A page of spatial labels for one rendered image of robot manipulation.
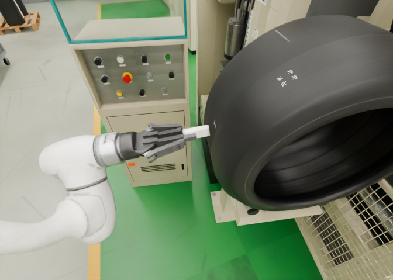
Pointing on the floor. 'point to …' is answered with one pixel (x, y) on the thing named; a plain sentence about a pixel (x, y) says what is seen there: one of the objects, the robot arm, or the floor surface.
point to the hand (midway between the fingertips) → (196, 132)
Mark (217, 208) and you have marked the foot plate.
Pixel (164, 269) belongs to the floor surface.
